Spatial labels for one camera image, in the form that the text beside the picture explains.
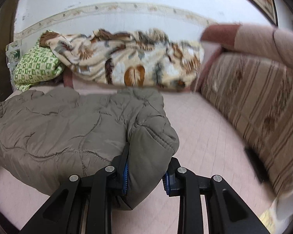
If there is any green patterned pillow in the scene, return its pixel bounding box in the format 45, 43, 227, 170
13, 40, 65, 91

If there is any grey quilted puffer jacket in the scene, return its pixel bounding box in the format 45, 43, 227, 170
0, 87, 179, 210

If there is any brown pink sofa armrest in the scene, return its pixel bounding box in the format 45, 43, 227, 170
201, 24, 293, 69

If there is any pink quilted bed cover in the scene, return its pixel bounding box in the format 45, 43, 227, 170
0, 92, 275, 233

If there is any leaf print fleece blanket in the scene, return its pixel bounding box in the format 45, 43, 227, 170
39, 28, 204, 91

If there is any striped brown sofa cushion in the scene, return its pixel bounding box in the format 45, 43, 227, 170
201, 52, 293, 197

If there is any yellow floral sheet edge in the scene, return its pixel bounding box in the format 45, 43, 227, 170
259, 208, 283, 234

